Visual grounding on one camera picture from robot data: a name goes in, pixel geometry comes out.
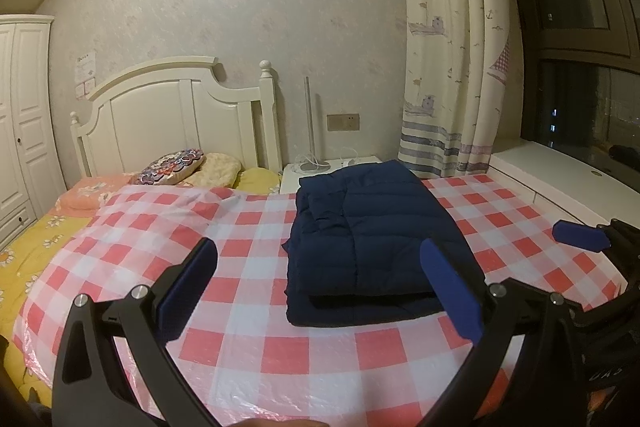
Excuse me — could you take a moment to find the white nightstand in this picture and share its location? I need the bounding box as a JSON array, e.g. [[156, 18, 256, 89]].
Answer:
[[279, 155, 383, 195]]

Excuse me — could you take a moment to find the dark window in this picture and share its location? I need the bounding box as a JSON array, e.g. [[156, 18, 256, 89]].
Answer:
[[500, 0, 640, 172]]

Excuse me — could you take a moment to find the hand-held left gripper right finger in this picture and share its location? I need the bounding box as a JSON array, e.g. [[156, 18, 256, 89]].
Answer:
[[420, 237, 591, 427]]

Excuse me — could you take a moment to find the beige fuzzy pillow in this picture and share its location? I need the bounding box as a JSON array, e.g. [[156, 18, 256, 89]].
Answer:
[[187, 152, 243, 188]]

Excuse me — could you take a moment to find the white paper wall notice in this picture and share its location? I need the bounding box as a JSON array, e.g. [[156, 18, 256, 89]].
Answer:
[[75, 52, 97, 78]]

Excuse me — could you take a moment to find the white bed headboard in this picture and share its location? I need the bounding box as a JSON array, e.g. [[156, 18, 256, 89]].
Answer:
[[70, 56, 283, 180]]

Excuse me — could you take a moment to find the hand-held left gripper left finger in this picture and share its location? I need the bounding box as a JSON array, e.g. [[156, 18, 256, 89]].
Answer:
[[51, 237, 219, 427]]

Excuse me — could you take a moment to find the white window bench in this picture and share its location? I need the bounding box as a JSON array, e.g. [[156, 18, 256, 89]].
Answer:
[[487, 141, 640, 283]]

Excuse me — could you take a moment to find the patterned embroidered pillow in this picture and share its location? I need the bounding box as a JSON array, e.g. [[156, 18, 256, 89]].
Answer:
[[134, 148, 206, 186]]

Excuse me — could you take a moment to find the white charger cable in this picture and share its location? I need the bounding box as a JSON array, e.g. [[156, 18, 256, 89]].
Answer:
[[334, 147, 367, 166]]

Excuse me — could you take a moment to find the beige wall socket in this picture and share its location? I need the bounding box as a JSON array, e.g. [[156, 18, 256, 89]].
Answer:
[[327, 113, 361, 132]]

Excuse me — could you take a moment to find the white desk lamp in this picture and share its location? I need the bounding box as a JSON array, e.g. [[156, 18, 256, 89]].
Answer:
[[295, 76, 331, 174]]

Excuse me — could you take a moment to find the red checked plastic sheet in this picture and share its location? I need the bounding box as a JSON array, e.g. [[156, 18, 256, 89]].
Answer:
[[10, 174, 628, 427]]

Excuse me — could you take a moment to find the pink floral pillow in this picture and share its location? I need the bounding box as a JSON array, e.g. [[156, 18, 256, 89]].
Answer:
[[54, 173, 136, 212]]

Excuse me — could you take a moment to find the white wardrobe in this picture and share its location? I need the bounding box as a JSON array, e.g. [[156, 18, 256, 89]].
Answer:
[[0, 14, 66, 238]]

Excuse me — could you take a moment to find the small dark object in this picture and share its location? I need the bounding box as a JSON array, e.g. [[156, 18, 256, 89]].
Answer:
[[607, 144, 640, 162]]

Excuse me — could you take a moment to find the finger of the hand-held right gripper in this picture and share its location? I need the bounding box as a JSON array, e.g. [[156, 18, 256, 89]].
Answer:
[[569, 281, 640, 334], [552, 218, 640, 259]]

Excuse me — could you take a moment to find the ship print curtain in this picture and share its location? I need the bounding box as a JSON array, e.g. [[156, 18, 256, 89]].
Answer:
[[397, 0, 516, 180]]

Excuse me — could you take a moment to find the navy puffer jacket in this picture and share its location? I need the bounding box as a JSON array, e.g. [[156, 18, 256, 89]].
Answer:
[[281, 159, 487, 327]]

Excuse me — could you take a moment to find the yellow floral bedding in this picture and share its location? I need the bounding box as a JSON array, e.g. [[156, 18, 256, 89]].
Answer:
[[0, 167, 282, 388]]

